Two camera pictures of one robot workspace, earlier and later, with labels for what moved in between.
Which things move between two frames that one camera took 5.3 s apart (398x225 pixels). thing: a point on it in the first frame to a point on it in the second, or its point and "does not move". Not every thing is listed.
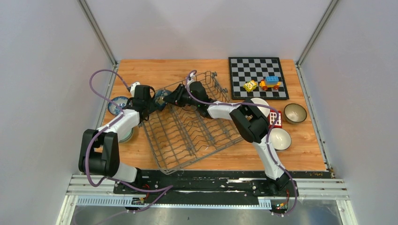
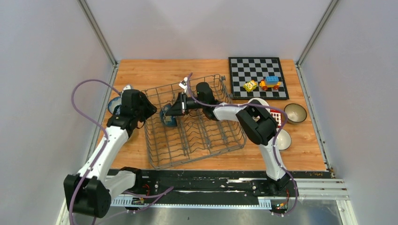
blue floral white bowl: (113, 109) does not move
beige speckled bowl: (266, 110) does not move
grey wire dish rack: (180, 137) does not move
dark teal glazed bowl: (159, 100) to (169, 121)
